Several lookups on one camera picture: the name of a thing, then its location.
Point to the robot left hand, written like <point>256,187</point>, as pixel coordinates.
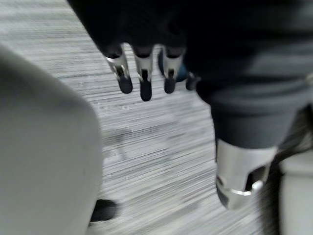
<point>220,49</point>

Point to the blue object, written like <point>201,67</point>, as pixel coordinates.
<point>182,72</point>

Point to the light grey furniture piece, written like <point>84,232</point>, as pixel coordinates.
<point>298,195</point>

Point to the dark robot foot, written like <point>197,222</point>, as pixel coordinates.
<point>104,210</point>

